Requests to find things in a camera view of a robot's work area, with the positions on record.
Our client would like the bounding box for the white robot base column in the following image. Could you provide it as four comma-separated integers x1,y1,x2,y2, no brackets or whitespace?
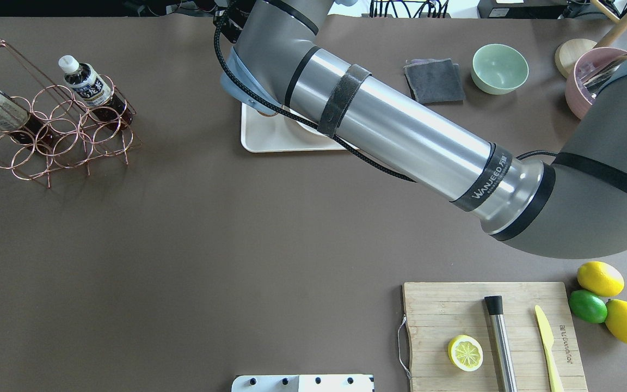
231,374,376,391

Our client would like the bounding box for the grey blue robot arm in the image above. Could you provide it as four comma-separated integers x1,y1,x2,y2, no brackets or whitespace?
222,1,627,260

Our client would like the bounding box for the cream serving tray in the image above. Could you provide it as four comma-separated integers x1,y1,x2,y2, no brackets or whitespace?
241,104,344,153

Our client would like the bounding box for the tea bottle in rack back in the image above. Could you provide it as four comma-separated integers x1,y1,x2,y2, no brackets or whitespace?
59,55,133,130

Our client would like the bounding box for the tea bottle in rack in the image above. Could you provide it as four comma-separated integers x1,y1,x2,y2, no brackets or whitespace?
0,91,52,145
59,55,133,130

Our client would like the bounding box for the tea bottle in rack front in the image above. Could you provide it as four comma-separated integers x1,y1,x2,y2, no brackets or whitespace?
0,91,52,145

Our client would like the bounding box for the white plate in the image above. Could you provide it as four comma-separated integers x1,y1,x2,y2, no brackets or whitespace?
282,107,325,137

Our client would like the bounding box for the grey folded cloth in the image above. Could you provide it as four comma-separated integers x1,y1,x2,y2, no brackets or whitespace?
403,59,465,105

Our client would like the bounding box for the wooden cutting board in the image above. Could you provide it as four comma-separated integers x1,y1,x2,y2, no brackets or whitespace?
402,282,588,391

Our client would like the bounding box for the steel cylinder muddler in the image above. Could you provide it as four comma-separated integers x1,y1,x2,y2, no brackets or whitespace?
484,295,518,391

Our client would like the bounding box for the lemon half slice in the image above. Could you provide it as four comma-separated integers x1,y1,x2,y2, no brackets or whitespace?
446,334,483,372

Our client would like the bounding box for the mint green bowl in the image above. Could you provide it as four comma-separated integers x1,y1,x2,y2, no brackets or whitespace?
471,43,530,96

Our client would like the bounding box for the yellow plastic knife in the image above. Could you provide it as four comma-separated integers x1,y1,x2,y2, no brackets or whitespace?
533,305,565,391

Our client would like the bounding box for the pink bowl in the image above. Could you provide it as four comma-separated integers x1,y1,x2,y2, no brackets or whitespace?
565,47,627,120

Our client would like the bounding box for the wooden mug tree stand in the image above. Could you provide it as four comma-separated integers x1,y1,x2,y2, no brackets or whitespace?
554,1,627,78

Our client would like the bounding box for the green lime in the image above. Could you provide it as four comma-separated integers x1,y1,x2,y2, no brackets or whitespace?
568,290,608,323

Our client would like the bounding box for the copper wire bottle rack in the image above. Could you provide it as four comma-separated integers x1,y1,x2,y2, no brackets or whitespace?
0,39,142,188

